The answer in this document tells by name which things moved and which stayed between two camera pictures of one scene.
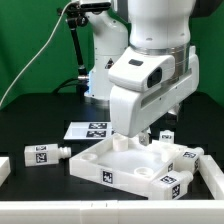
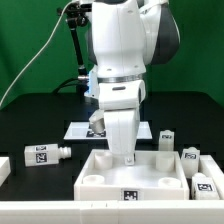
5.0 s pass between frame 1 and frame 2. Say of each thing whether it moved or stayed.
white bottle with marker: stayed
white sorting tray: moved
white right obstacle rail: stayed
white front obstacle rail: stayed
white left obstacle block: stayed
